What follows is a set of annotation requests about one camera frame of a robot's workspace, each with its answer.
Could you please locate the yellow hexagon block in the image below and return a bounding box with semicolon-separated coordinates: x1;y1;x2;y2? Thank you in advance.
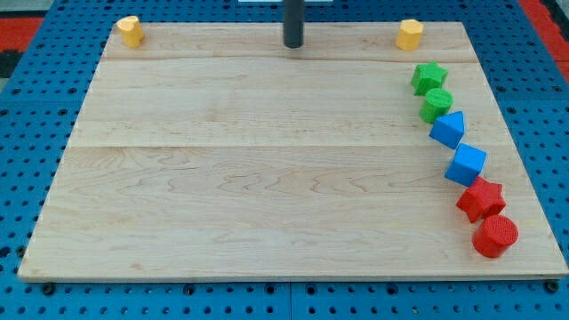
396;19;424;51

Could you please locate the light wooden board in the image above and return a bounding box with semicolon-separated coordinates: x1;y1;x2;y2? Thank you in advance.
18;22;568;283

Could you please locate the green cylinder block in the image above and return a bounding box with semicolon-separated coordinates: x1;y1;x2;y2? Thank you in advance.
420;88;453;124

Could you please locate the green star block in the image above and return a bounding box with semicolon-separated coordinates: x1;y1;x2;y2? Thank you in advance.
411;61;448;96

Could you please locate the blue triangle block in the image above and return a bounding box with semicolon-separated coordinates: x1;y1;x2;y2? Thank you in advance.
429;111;466;149

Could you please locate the blue cube block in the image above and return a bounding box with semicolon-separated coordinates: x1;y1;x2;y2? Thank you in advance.
445;143;487;187

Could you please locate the yellow heart block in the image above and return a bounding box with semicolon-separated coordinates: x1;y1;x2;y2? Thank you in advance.
116;15;144;49

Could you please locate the red star block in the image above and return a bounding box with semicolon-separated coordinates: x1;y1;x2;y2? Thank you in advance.
456;177;507;223

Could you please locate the red cylinder block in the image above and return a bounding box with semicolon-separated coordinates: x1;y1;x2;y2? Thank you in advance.
471;215;519;258

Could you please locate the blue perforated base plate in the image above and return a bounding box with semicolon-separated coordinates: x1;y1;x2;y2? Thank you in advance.
1;1;568;319

